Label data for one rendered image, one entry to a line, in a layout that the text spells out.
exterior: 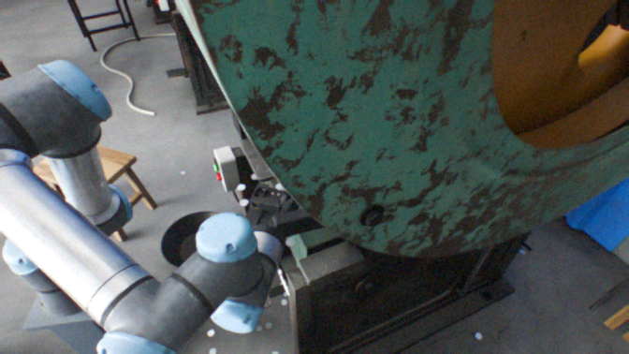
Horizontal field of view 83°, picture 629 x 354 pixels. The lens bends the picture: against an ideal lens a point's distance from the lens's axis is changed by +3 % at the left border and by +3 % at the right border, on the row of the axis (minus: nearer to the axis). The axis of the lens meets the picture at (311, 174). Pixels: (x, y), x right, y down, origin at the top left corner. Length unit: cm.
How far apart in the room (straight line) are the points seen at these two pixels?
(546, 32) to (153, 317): 51
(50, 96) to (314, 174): 51
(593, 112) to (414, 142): 39
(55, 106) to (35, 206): 18
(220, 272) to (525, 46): 43
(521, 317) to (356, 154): 147
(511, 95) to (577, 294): 144
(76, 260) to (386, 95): 41
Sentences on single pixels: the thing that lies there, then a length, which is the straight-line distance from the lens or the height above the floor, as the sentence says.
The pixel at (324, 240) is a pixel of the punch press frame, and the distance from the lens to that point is 84.
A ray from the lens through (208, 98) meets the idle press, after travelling 249.
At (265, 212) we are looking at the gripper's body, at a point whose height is 81.
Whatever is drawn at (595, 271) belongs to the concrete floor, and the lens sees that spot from 195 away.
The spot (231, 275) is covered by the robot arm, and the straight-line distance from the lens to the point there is 49.
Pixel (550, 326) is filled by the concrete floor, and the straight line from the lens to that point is 169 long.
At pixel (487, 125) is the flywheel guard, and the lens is 31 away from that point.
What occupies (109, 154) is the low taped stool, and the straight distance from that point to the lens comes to 177.
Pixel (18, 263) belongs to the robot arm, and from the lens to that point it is 100.
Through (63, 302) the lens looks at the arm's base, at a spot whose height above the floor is 50.
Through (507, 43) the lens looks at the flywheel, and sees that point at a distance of 41.
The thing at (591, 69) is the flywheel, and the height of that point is 112.
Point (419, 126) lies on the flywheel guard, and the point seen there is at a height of 118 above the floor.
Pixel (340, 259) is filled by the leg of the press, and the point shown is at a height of 64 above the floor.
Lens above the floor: 133
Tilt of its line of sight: 44 degrees down
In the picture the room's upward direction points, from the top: straight up
